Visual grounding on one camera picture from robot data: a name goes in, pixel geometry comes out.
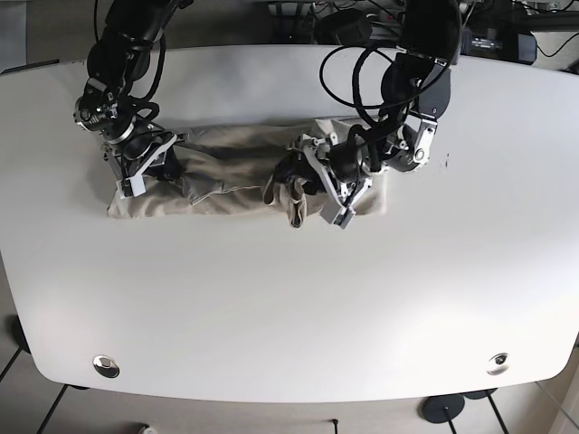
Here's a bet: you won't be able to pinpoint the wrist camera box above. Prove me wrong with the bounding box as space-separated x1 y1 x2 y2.
117 175 146 199
319 203 356 230

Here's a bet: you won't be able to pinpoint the beige grey T-shirt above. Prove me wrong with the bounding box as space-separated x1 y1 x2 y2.
107 117 390 230

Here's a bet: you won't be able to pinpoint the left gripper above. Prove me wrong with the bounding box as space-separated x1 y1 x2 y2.
273 133 372 209

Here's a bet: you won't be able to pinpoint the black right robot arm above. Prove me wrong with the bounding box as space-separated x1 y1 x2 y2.
74 1 192 187

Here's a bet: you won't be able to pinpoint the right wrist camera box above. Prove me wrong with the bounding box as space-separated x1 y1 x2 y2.
117 175 146 199

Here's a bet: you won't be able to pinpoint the silver table grommet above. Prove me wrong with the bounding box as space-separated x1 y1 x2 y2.
92 354 120 379
485 353 510 376

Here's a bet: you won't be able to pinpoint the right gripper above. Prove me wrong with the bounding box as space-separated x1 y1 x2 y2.
101 130 184 181

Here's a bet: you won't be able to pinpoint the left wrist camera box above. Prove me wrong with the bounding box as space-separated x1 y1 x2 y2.
319 203 356 230

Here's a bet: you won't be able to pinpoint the black round stand base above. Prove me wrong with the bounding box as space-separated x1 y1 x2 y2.
420 394 465 424

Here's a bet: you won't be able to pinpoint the left silver table grommet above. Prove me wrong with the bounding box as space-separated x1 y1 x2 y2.
92 354 120 379

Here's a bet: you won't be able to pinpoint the black power adapter box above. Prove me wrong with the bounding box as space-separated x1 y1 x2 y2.
314 9 372 45

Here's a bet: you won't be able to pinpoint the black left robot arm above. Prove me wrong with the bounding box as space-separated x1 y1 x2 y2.
263 1 462 216

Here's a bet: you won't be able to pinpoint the tangled black cables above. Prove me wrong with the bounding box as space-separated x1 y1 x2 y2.
266 0 579 64

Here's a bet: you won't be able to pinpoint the white orange sneaker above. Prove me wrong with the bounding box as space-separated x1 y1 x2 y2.
120 422 156 434

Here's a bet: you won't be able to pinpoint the right silver table grommet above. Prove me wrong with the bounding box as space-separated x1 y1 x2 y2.
485 353 510 376

